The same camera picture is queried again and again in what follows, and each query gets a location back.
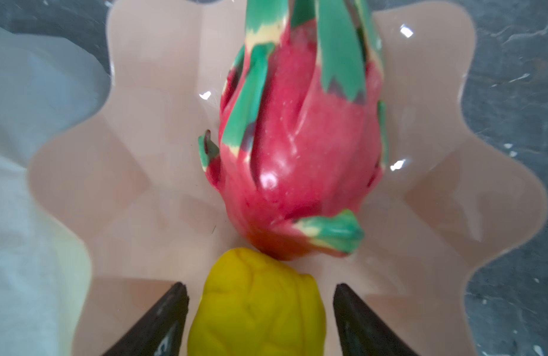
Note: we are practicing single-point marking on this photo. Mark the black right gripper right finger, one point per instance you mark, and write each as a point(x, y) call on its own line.
point(361, 330)

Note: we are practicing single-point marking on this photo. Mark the yellow lemon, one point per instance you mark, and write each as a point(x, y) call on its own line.
point(254, 305)

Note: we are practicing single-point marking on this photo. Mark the white plastic bag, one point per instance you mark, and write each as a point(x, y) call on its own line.
point(47, 86)

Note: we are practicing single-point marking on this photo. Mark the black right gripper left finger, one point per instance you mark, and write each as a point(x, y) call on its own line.
point(160, 330)

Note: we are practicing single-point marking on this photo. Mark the pink dragon fruit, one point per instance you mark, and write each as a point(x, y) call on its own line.
point(302, 138)

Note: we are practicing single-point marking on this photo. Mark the pink scalloped bowl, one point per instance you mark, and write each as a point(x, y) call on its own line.
point(128, 181)

